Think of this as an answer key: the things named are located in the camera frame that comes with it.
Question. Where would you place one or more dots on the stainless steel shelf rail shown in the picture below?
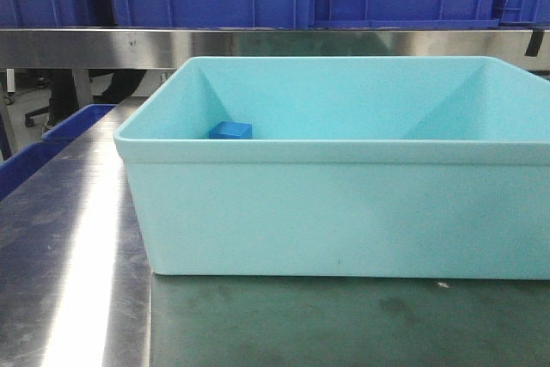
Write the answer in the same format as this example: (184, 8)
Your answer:
(103, 48)

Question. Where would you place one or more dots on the small blue cube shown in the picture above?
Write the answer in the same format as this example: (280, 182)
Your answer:
(231, 130)

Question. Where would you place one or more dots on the blue crate beside table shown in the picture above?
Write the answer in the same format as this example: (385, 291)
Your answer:
(21, 166)

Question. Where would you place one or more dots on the light turquoise plastic tub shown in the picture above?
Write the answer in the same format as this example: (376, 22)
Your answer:
(398, 167)

